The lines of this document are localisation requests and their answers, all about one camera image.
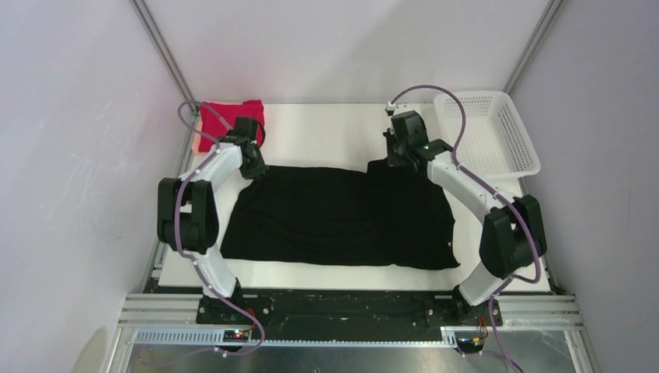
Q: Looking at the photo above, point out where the black t shirt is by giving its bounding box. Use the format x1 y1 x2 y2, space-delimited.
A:
221 159 459 270

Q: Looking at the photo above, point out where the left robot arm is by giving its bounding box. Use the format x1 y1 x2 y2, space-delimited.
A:
156 117 268 323

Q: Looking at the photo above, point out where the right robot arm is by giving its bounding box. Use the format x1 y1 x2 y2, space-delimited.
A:
383 108 546 325

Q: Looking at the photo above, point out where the folded red t shirt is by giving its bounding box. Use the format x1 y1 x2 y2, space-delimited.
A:
200 99 266 154

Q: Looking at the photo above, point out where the folded peach t shirt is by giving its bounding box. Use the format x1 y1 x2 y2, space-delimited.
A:
190 121 203 155

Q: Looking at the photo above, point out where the white plastic basket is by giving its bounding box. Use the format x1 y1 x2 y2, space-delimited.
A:
456 90 541 181

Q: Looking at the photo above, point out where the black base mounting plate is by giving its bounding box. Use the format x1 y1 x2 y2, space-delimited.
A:
196 288 503 343

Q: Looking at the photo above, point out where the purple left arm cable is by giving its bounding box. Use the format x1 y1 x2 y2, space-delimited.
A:
173 100 266 359

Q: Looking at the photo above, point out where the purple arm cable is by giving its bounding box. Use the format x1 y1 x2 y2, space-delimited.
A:
385 85 542 371
173 100 266 359

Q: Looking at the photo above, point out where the aluminium frame post left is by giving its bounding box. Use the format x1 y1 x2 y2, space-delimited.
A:
129 0 195 101

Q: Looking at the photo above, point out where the aluminium frame post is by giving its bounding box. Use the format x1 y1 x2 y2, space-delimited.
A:
129 0 195 101
503 0 567 96

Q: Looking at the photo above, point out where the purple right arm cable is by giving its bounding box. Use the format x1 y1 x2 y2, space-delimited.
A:
385 85 542 371

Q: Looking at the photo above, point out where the aluminium front rail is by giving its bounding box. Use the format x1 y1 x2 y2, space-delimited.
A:
104 289 598 372

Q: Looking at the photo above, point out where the aluminium frame post right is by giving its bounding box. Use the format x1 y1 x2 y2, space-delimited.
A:
503 0 567 96

